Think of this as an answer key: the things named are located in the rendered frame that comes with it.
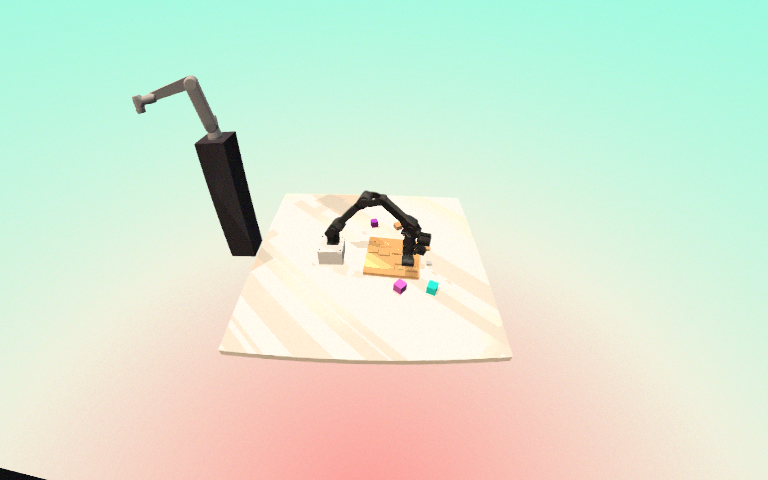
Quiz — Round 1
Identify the teal cube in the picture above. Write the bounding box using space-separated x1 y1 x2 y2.
425 280 439 296

